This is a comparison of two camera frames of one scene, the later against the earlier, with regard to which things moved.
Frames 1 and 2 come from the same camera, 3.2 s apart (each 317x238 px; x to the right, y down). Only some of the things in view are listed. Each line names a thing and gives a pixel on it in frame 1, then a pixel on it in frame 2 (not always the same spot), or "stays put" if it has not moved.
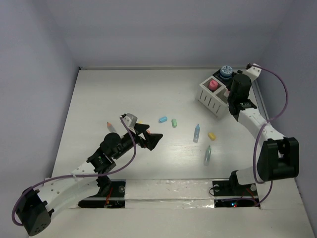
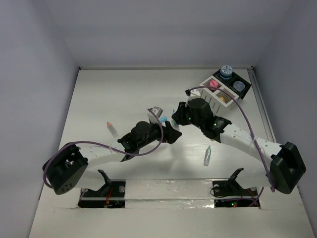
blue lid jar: x=226 y=72 stays put
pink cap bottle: x=213 y=85 stays put
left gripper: x=151 y=138 to x=169 y=135
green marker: x=207 y=156 stays put
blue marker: x=196 y=134 to x=174 y=123
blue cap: x=162 y=119 stays put
